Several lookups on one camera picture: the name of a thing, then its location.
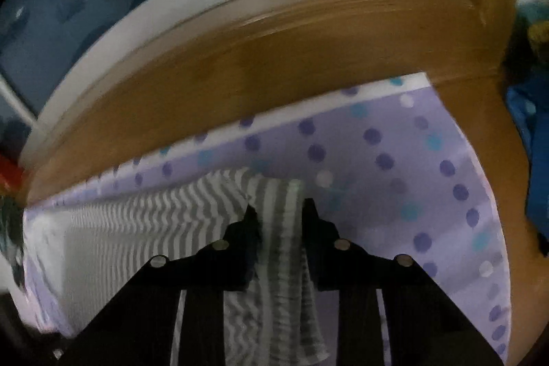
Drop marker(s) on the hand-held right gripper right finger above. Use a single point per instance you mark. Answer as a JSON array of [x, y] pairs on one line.
[[315, 246]]

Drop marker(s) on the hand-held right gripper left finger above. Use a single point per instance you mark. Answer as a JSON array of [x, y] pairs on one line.
[[240, 254]]

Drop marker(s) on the grey white striped garment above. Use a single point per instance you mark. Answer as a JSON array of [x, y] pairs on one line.
[[276, 220]]

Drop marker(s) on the dark clothes pile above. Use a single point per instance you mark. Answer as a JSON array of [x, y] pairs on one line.
[[10, 228]]

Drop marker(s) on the colourful patterned clothes pile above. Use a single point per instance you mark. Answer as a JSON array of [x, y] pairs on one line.
[[532, 134]]

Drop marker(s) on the purple dotted bedsheet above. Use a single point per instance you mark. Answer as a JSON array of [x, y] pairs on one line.
[[386, 198]]

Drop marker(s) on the red box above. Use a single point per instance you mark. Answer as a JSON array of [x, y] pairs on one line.
[[10, 177]]

